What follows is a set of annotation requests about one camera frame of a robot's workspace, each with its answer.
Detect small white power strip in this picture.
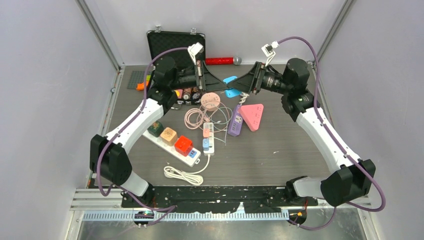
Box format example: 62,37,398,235
202,122,215,156

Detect tan cube socket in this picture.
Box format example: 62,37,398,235
159,127,178,147

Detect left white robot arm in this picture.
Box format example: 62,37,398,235
89,53,227,207

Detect blue plug adapter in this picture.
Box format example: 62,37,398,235
222,76,241,98

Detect grey building baseplate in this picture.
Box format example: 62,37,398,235
126,70,145,90

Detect dark green cube socket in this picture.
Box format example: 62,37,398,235
147,121,165,138

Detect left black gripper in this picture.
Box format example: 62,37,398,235
169,60,228,94

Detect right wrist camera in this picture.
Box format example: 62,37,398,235
261,41,279,67

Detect pink coiled cable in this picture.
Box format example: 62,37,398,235
184,102,233,132

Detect long white colourful power strip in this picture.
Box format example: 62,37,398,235
142,130,201,167

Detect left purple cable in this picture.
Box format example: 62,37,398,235
96,46,191,227

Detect red cube socket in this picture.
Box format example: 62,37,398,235
174,135,194,157

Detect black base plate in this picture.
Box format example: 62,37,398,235
120,186,318,214

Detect orange toy block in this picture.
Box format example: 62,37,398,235
135,75,151,91

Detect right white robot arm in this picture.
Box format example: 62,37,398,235
228,58,376,207

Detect pink small charger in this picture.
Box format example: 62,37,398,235
203,127,213,138

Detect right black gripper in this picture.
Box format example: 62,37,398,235
227,61,291,96

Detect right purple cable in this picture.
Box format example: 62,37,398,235
276,36,387,231

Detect purple power strip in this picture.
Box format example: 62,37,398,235
228,104,244,137

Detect red glitter microphone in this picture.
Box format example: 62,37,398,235
205,56,242,66

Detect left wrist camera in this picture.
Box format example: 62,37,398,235
187,42,204,65

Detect black poker chip case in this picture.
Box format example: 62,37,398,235
146,27,206,105

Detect light blue charger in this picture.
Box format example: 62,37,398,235
202,138,212,152

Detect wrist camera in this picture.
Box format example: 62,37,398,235
187,42,204,65
261,41,279,67

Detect purple cable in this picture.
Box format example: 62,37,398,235
96,46,191,227
276,36,387,231

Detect pink power strip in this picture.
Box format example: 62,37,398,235
238,103,264,132

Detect round pink socket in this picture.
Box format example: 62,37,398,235
200,92,221,112

